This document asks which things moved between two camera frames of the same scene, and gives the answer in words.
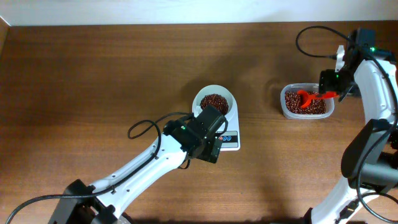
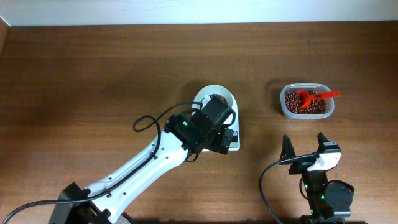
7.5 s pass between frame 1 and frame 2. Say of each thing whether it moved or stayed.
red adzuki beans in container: stayed
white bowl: stayed
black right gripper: moved
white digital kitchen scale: stayed
